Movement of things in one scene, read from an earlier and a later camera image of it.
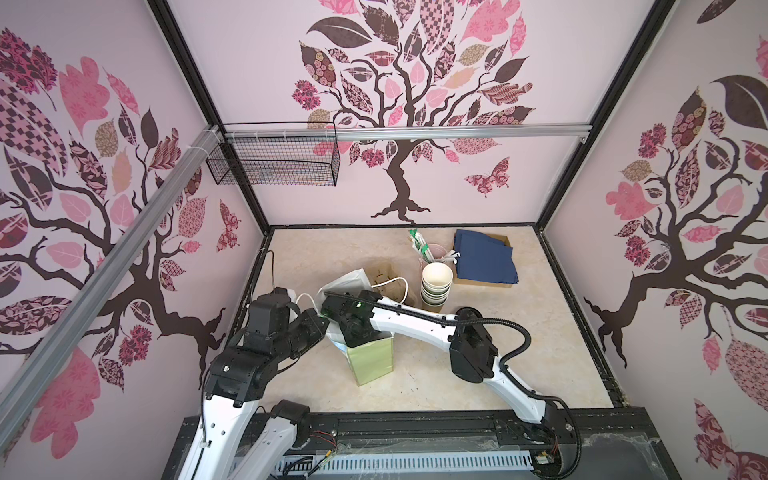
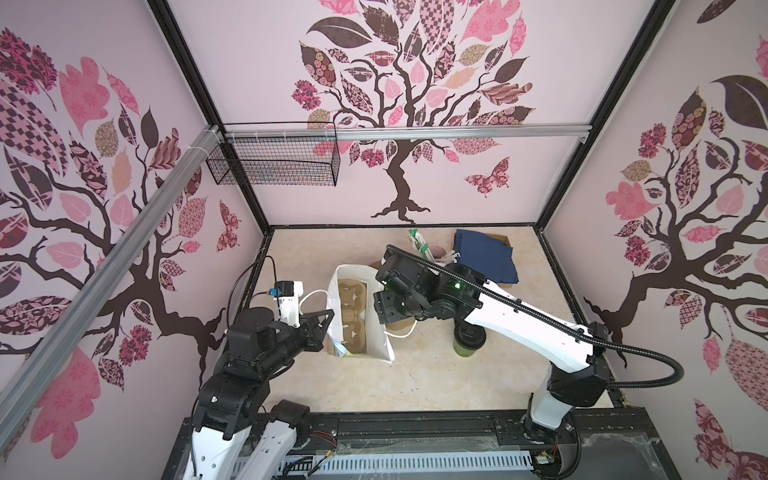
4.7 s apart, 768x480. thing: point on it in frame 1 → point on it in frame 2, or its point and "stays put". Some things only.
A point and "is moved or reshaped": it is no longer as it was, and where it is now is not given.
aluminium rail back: x=399 y=131 stays put
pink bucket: x=438 y=252 stays put
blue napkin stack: x=483 y=258 stays put
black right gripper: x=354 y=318 → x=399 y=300
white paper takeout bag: x=370 y=361 is moved or reshaped
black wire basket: x=279 y=154 stays put
